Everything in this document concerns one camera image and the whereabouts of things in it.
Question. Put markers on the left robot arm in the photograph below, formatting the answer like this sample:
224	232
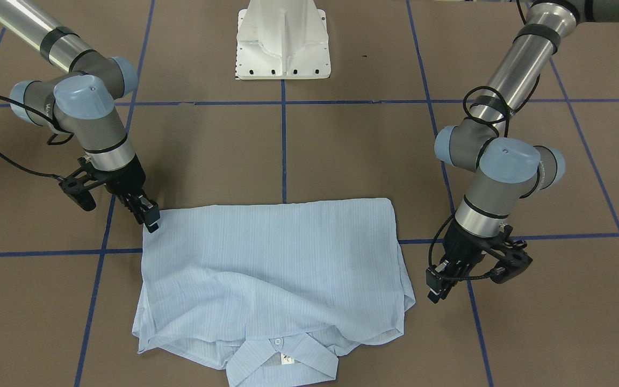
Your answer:
507	170

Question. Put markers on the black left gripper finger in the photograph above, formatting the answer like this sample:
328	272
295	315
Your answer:
439	287

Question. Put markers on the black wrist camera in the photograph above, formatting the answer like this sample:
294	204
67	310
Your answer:
77	185
512	259

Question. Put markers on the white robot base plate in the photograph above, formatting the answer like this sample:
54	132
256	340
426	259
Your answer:
282	40

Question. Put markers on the light blue button-up shirt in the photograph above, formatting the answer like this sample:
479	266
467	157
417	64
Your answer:
273	294

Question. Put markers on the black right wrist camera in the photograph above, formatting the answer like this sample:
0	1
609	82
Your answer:
77	185

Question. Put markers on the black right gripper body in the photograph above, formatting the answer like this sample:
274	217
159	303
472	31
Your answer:
127	180

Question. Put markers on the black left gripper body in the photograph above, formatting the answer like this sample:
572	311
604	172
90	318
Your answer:
462	246

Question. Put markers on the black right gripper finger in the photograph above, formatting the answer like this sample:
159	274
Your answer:
146	212

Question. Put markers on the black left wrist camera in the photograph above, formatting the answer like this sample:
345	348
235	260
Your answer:
512	259

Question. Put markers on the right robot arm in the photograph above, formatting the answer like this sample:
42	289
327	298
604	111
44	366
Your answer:
81	105

